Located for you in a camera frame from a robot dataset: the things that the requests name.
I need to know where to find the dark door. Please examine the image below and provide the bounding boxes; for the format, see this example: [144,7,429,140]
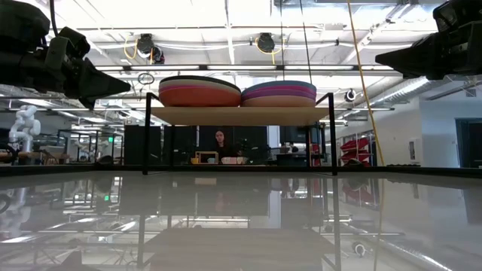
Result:
[455,117,482,169]

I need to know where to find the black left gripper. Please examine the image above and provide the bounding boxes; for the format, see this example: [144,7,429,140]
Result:
[44,25,132,111]

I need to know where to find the purple plate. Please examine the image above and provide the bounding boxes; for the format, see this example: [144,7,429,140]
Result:
[241,84,318,95]

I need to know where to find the salmon pink plate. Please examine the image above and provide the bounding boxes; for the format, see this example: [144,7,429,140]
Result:
[242,95,316,108]

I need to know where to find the red plate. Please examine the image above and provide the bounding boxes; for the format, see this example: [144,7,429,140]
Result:
[158,88,242,108]

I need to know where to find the black partition wall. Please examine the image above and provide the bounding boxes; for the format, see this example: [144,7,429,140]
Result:
[124,124,269,166]

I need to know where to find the white bowls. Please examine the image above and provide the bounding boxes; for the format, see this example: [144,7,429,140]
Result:
[220,156,249,166]

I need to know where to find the black ceiling cord reel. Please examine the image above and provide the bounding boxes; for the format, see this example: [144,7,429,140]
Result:
[255,32,279,56]
[135,32,166,65]

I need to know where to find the yellow hanging cable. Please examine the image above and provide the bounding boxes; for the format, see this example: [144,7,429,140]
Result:
[346,0,386,167]

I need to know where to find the black hanging cable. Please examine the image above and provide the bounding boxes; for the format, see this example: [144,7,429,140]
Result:
[298,0,313,86]

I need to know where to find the black metal table frame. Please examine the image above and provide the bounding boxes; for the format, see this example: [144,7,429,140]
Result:
[0,164,482,178]

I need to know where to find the wooden shelf with black legs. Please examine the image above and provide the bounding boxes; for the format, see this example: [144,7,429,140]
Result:
[142,92,339,177]

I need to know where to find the person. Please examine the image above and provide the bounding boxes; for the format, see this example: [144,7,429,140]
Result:
[212,129,237,159]

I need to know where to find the black plate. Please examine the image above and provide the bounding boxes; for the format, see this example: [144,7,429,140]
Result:
[160,75,242,91]

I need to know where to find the small wooden frame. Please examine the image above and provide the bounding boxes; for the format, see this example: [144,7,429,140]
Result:
[194,151,220,166]

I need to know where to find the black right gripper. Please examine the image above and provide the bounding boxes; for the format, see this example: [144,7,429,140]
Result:
[375,0,482,81]

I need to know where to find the magenta plate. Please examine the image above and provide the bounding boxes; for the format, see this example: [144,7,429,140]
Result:
[158,84,242,94]

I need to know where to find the red storage bin rack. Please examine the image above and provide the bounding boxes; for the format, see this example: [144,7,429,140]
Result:
[340,137,373,167]

